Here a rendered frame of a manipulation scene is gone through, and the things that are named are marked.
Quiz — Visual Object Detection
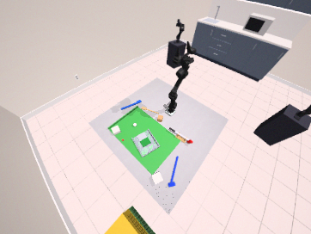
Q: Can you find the green putting mat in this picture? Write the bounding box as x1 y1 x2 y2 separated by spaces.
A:
109 108 181 175

